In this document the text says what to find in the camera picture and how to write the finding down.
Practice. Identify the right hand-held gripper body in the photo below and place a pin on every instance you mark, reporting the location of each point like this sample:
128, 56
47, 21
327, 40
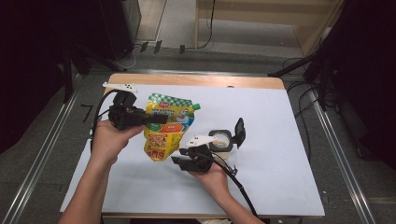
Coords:
200, 161

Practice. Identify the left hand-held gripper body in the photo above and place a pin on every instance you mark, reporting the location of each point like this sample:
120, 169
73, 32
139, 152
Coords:
124, 116

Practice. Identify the yellow sauce pouch green cap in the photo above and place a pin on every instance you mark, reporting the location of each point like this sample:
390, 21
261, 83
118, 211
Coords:
168, 137

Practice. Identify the clear seasoning jar black lid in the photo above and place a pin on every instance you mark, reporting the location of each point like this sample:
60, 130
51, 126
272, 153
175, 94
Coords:
221, 140

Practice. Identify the person's right hand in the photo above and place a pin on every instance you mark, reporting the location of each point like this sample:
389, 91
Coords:
214, 183

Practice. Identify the person's left hand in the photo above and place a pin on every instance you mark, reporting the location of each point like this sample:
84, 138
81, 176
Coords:
106, 143

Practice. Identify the white table cover sheet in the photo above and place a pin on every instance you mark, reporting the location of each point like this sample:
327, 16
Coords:
264, 155

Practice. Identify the black cabinet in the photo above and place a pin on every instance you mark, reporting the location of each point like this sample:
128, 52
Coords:
118, 28

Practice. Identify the dark curtain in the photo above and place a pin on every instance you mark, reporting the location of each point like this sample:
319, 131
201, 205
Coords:
31, 62
367, 77

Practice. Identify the black stand leg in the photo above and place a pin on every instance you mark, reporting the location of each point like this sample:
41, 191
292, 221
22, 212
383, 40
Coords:
289, 67

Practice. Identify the metal rail behind table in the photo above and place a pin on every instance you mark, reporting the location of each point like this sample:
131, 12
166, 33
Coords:
186, 72

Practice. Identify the black stand post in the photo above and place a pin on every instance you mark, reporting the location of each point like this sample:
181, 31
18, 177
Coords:
67, 77

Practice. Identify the small black floor bracket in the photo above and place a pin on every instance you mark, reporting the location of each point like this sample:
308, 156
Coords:
182, 49
157, 46
144, 46

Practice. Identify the metal floor rail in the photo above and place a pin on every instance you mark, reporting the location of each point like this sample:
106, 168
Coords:
40, 158
341, 155

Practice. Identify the light wooden frame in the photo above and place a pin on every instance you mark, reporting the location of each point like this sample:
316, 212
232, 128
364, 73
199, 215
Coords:
249, 6

